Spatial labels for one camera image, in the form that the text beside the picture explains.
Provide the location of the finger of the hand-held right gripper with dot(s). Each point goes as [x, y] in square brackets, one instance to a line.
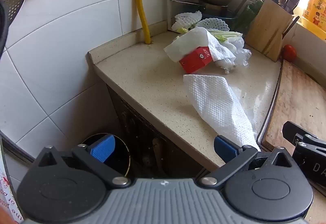
[293, 131]

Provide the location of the green peppers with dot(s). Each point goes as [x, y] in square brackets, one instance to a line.
[250, 11]

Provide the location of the wooden cutting board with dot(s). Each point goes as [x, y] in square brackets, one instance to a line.
[298, 102]

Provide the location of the red cardboard box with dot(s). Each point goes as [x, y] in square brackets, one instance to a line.
[194, 61]

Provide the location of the white foam fruit net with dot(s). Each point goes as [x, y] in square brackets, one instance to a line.
[186, 19]
[212, 24]

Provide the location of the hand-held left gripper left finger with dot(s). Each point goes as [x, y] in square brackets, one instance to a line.
[103, 147]

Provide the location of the green vegetable stalks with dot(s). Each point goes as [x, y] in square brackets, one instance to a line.
[226, 34]

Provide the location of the large white paper towel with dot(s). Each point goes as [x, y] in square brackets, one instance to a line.
[216, 104]

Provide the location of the teal plastic basin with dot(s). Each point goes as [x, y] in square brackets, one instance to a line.
[221, 19]

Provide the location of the clear plastic wrap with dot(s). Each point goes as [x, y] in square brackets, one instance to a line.
[242, 57]

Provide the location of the red tomato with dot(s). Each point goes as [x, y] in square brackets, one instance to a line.
[289, 53]

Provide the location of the yellow-green vegetable leaf scraps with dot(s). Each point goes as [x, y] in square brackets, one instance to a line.
[183, 30]

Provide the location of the black trash bin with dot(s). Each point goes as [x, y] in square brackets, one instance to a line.
[119, 152]

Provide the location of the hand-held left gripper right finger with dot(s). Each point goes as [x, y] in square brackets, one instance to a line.
[224, 146]

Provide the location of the yellow oil bottle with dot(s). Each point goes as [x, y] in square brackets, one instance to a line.
[315, 10]

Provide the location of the wooden knife block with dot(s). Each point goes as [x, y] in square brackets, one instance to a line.
[270, 25]

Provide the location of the crumpled white paper towel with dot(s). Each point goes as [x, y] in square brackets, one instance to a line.
[193, 38]

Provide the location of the white printed bag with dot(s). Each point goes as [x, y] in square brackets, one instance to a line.
[10, 188]

